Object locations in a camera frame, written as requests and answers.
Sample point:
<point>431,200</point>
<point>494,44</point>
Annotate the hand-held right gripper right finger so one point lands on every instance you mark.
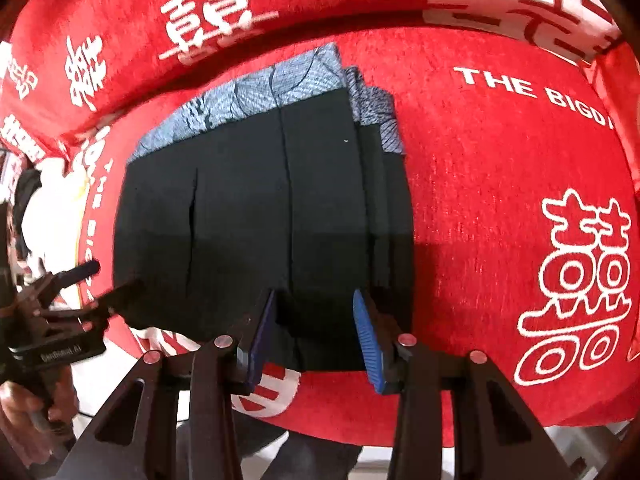
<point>367,345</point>

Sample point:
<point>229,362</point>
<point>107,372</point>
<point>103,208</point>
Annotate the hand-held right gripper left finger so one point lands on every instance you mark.
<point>262,340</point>

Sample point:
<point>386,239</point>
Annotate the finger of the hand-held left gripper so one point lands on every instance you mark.
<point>122,296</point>
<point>80,271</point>

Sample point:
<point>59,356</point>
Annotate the black pants with patterned lining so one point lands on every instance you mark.
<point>240,210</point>

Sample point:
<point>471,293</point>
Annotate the person's left hand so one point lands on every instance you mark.
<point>20,420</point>

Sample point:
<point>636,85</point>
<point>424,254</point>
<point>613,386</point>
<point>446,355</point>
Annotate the person's dark trouser leg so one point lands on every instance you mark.
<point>300,455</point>

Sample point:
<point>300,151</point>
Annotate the red printed sofa seat cover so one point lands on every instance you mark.
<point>475,185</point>

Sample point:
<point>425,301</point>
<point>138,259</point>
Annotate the red cushion with small print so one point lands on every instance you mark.
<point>150,20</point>

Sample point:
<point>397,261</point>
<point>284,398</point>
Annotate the red sofa armrest cover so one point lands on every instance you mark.
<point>617,110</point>

